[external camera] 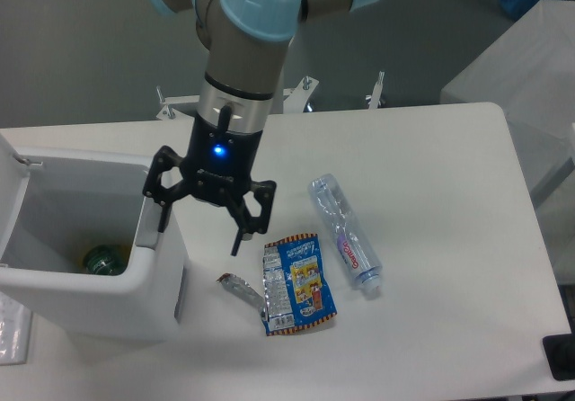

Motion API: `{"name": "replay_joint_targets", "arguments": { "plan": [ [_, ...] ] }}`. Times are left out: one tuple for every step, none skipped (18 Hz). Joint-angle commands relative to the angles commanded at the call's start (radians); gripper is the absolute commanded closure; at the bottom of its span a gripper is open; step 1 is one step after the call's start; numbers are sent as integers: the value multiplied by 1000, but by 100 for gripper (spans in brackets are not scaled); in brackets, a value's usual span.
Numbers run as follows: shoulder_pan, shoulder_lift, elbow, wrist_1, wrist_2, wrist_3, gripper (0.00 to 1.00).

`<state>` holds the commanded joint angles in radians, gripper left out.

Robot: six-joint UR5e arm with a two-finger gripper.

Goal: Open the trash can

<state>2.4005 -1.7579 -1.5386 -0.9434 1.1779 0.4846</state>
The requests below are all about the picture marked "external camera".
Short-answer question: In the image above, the black device table corner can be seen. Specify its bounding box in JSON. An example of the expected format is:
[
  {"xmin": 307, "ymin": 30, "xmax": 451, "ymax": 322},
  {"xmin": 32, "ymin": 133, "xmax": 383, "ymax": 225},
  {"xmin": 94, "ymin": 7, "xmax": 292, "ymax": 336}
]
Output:
[{"xmin": 543, "ymin": 334, "xmax": 574, "ymax": 381}]

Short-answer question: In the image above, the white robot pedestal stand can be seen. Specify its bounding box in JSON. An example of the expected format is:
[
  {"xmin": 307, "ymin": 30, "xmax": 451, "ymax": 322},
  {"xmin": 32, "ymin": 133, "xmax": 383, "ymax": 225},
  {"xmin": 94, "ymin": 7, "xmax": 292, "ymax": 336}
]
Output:
[{"xmin": 155, "ymin": 36, "xmax": 387, "ymax": 121}]

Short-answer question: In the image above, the blue snack bag wrapper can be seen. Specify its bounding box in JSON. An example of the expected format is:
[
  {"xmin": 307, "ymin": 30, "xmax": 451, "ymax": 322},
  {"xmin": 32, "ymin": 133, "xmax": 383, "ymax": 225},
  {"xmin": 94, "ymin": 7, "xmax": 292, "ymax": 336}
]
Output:
[{"xmin": 262, "ymin": 233, "xmax": 337, "ymax": 336}]

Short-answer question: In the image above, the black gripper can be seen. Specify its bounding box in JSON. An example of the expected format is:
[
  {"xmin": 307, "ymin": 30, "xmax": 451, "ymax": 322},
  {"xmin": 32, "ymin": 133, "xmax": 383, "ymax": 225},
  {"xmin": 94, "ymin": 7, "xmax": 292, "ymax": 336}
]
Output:
[{"xmin": 143, "ymin": 117, "xmax": 277, "ymax": 256}]

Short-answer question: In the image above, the clear plastic sheet left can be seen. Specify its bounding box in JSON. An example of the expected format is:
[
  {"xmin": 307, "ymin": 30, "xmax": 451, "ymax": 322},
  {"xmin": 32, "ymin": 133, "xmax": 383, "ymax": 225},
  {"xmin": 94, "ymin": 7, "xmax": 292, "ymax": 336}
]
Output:
[{"xmin": 1, "ymin": 293, "xmax": 32, "ymax": 366}]

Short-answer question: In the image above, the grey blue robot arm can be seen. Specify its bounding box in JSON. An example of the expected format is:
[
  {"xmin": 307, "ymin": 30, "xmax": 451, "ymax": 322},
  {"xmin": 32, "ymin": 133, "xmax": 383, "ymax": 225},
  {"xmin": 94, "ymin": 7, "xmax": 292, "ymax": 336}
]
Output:
[{"xmin": 143, "ymin": 0, "xmax": 380, "ymax": 241}]

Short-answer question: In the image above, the small silver foil wrapper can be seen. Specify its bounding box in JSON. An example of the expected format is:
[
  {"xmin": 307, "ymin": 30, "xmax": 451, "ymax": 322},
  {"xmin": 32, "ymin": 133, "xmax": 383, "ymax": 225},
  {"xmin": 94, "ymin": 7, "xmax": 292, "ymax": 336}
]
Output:
[{"xmin": 217, "ymin": 272, "xmax": 266, "ymax": 319}]

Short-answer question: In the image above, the white push-lid trash can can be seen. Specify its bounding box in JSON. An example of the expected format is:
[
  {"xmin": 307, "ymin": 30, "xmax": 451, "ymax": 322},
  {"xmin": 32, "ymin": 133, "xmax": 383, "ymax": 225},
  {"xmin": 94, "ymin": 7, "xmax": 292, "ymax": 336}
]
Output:
[{"xmin": 1, "ymin": 141, "xmax": 190, "ymax": 341}]

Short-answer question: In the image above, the clear plastic water bottle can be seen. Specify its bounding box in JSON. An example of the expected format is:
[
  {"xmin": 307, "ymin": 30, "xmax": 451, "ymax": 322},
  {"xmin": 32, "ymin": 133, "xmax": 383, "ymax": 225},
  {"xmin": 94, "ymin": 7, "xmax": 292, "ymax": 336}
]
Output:
[{"xmin": 308, "ymin": 174, "xmax": 382, "ymax": 299}]

